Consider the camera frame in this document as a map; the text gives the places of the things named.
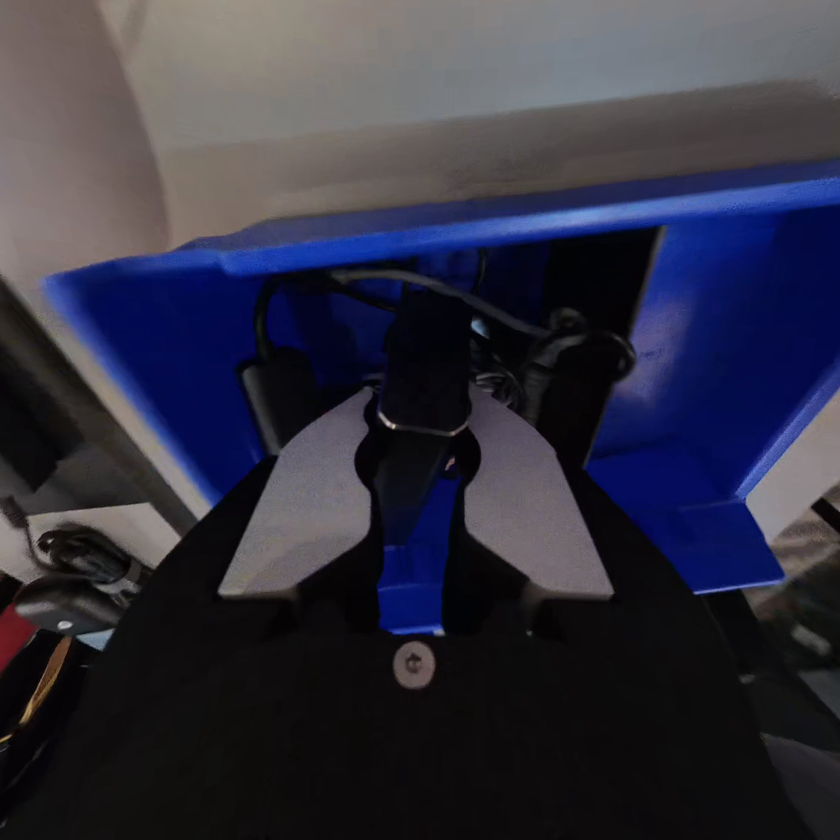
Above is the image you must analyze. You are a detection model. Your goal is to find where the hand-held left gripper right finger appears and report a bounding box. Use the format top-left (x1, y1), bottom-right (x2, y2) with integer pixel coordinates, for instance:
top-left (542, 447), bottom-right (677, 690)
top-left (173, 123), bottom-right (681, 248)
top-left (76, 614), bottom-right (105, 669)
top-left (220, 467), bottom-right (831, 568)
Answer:
top-left (456, 386), bottom-right (616, 601)

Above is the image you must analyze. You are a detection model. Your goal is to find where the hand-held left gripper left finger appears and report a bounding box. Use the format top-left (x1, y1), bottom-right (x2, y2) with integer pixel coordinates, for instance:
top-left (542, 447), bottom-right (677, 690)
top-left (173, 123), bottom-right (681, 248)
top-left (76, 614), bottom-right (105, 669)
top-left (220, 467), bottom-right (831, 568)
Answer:
top-left (217, 386), bottom-right (383, 599)

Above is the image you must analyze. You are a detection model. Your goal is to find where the black rectangular usb hub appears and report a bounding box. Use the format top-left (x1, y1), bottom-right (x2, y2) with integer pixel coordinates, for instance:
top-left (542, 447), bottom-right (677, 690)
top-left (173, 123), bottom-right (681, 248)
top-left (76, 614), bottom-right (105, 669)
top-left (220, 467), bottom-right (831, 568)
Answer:
top-left (375, 289), bottom-right (475, 549)

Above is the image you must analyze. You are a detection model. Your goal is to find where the black hub cable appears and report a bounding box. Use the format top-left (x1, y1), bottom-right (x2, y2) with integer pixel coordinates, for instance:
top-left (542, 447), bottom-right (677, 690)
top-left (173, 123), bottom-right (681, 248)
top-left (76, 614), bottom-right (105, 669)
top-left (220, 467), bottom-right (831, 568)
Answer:
top-left (252, 279), bottom-right (329, 368)

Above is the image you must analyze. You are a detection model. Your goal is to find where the blue plastic bin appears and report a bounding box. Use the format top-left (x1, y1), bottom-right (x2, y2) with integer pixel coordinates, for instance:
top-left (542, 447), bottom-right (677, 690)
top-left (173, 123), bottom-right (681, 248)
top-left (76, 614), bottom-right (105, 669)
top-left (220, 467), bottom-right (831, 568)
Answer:
top-left (42, 161), bottom-right (840, 637)

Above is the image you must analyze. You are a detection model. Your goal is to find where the black rounded device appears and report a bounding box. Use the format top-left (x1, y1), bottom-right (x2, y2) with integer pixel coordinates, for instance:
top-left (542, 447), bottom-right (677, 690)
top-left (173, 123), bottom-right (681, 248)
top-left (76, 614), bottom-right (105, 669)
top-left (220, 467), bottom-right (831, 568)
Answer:
top-left (13, 577), bottom-right (132, 634)

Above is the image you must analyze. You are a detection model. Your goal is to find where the black power cable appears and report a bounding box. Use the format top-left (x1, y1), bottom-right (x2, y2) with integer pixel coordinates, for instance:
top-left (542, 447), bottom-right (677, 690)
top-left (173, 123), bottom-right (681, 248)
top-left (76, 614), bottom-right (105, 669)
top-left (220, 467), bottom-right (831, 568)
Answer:
top-left (36, 525), bottom-right (142, 592)

